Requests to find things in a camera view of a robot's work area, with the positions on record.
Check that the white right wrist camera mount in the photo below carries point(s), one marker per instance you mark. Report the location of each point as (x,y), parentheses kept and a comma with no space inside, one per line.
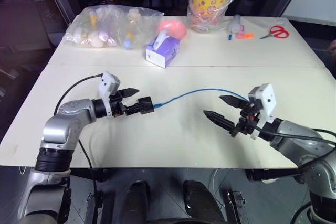
(266,98)

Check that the purple tissue box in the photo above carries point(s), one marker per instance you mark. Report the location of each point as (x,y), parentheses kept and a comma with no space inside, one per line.
(164,52)

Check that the small orange plastic item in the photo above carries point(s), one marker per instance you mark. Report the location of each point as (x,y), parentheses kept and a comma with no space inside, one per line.
(246,35)

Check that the clear plastic bag of toys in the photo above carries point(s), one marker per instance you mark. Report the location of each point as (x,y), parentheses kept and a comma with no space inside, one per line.
(110,27)

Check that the black bracket under table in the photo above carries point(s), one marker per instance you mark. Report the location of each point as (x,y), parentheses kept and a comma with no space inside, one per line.
(236,205)

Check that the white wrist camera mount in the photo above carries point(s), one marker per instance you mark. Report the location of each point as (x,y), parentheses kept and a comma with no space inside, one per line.
(109,83)
(266,98)

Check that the yellow-lidded clear candy jar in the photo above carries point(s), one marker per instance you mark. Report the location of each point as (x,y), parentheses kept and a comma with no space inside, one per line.
(211,1)

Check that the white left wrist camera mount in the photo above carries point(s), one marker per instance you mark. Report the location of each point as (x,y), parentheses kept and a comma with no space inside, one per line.
(109,83)

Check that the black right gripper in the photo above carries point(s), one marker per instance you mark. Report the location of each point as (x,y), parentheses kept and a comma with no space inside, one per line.
(248,123)

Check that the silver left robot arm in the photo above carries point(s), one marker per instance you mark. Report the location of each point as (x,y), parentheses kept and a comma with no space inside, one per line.
(65,113)

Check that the small white bottle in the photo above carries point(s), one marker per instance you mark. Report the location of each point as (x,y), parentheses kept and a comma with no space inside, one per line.
(236,24)

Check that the black table clamp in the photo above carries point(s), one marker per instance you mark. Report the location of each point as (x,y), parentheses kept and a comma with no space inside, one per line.
(273,175)

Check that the dark rounded shape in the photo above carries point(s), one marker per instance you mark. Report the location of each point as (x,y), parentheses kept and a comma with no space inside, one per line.
(137,200)
(199,200)

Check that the black plastic cable connector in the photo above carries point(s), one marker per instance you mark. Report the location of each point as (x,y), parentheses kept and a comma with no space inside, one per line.
(146,105)

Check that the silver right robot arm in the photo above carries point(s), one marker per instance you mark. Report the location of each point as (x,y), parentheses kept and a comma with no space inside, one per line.
(294,140)

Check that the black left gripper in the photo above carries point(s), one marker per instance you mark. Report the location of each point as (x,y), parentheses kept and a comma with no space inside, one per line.
(117,107)

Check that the pink rounded plastic object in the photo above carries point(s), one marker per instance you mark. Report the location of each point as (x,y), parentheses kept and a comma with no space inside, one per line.
(174,27)

